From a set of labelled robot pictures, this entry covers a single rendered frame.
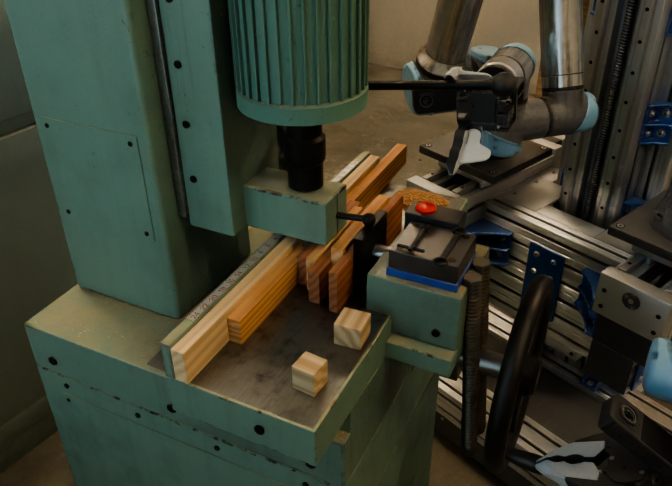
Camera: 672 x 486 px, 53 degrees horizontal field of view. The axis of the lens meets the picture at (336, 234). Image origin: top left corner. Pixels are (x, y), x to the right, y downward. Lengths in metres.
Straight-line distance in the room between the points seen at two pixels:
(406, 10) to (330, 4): 3.85
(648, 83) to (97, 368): 1.14
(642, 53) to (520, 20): 2.92
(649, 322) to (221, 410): 0.79
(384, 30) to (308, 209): 3.86
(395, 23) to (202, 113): 3.83
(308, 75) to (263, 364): 0.36
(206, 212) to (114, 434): 0.43
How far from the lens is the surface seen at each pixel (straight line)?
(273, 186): 0.99
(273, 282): 0.95
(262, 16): 0.82
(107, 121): 1.00
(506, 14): 4.36
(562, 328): 1.62
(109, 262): 1.15
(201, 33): 0.90
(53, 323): 1.19
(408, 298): 0.92
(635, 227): 1.41
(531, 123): 1.28
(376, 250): 0.98
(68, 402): 1.27
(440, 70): 1.44
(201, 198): 1.01
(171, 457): 1.17
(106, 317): 1.17
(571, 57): 1.32
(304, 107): 0.84
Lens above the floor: 1.49
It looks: 32 degrees down
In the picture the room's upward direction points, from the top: 1 degrees counter-clockwise
